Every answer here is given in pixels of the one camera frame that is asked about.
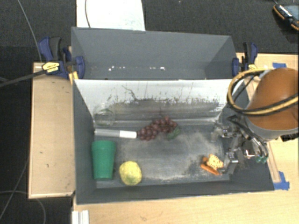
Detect grey metal bin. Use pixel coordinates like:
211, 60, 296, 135
71, 27, 275, 205

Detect yellow-green lemon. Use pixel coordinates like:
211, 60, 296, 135
119, 161, 142, 186

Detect black cylinder on white bracket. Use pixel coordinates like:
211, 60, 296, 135
242, 141, 256, 160

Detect green plastic cup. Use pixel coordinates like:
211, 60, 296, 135
91, 140, 117, 181

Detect clear glass cup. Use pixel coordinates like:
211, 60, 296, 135
93, 103, 116, 127

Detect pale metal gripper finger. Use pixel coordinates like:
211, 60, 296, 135
220, 152, 239, 175
211, 122, 231, 140

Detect purple toy grape bunch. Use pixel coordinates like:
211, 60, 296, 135
137, 116, 182, 141

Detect pale wood board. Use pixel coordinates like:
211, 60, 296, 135
28, 62, 76, 199

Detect grey and white marker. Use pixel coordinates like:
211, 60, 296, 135
94, 128, 138, 140

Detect orange striped toy animal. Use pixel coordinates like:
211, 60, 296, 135
200, 154, 225, 176

